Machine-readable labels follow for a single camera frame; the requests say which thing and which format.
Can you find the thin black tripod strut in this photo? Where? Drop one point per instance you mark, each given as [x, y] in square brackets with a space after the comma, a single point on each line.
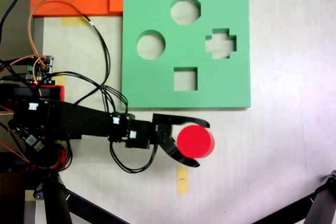
[286, 211]
[97, 209]

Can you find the small circuit board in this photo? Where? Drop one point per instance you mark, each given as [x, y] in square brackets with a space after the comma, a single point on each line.
[40, 68]

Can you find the yellow tape strip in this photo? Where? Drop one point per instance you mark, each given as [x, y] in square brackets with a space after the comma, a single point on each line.
[182, 180]
[61, 78]
[74, 21]
[29, 195]

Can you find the thick black tripod leg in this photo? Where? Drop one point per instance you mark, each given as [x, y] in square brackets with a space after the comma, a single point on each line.
[56, 203]

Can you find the green shape hole board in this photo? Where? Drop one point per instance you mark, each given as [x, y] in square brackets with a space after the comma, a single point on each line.
[157, 93]

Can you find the red cylinder block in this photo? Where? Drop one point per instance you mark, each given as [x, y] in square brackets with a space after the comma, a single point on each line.
[195, 140]

